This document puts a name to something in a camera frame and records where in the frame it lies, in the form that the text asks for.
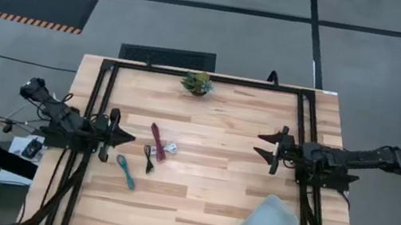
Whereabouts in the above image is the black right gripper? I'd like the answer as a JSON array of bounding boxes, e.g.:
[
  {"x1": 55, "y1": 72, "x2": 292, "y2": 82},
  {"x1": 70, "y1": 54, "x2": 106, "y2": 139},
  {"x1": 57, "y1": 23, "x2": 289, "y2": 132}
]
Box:
[{"x1": 250, "y1": 121, "x2": 300, "y2": 180}]

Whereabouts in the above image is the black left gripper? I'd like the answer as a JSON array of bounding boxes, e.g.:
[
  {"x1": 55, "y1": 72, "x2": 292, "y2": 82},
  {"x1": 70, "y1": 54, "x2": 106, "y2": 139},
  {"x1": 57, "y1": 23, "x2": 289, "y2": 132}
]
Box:
[{"x1": 88, "y1": 105, "x2": 141, "y2": 167}]

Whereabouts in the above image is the black USB-C cable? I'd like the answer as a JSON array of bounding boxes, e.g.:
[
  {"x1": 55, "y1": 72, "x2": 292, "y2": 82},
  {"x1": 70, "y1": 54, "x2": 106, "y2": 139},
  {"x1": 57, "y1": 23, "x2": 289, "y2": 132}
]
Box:
[{"x1": 140, "y1": 144, "x2": 159, "y2": 176}]

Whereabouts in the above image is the maroon USB-C cable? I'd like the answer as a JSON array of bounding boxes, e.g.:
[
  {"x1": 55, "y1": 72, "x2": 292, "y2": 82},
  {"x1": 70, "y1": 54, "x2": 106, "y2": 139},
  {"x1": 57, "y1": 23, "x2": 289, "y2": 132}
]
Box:
[{"x1": 144, "y1": 122, "x2": 171, "y2": 164}]

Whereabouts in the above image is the black handheld device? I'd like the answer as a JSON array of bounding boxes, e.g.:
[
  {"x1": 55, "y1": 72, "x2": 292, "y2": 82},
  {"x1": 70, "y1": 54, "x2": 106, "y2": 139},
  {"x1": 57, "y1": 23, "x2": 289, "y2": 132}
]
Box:
[{"x1": 20, "y1": 136, "x2": 45, "y2": 161}]

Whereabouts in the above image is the black perforated floor mat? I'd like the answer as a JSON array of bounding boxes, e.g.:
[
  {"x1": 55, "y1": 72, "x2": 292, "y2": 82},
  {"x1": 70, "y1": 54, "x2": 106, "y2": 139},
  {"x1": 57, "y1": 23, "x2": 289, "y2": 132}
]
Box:
[{"x1": 117, "y1": 38, "x2": 218, "y2": 75}]

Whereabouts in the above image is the potted succulent plant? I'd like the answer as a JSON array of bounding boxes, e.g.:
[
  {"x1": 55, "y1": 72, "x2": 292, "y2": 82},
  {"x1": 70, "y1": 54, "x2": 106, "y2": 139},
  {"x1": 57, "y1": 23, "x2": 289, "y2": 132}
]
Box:
[{"x1": 178, "y1": 68, "x2": 216, "y2": 100}]

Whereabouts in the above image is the white paper sheet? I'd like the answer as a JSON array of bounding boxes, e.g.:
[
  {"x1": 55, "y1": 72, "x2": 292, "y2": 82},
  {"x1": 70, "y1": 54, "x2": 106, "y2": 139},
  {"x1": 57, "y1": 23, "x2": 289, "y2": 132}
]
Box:
[{"x1": 7, "y1": 130, "x2": 47, "y2": 164}]

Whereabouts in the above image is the teal USB-C cable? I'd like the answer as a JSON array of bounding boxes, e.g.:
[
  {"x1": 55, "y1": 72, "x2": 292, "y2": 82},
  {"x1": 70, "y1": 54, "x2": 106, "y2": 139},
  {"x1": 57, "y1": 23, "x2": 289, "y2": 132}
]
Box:
[{"x1": 111, "y1": 153, "x2": 141, "y2": 191}]

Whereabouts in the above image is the white USB-C cable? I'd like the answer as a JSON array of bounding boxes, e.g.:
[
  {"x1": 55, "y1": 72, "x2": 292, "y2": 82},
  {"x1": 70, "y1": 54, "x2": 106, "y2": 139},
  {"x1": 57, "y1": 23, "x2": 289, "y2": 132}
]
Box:
[{"x1": 148, "y1": 139, "x2": 179, "y2": 160}]

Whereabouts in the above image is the black cable loop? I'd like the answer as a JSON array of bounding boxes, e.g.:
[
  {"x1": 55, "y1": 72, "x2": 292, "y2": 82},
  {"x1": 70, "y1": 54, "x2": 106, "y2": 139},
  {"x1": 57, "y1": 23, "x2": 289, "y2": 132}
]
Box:
[{"x1": 266, "y1": 69, "x2": 282, "y2": 85}]

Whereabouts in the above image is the black aluminium table frame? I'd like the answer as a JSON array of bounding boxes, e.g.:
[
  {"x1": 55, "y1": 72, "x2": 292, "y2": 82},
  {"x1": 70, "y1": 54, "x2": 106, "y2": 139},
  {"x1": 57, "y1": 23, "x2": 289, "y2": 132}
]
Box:
[{"x1": 19, "y1": 46, "x2": 389, "y2": 225}]

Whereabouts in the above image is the black floor cable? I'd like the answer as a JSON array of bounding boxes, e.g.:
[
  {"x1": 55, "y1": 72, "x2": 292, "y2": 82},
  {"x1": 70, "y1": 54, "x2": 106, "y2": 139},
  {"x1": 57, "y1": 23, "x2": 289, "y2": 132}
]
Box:
[{"x1": 0, "y1": 53, "x2": 79, "y2": 74}]

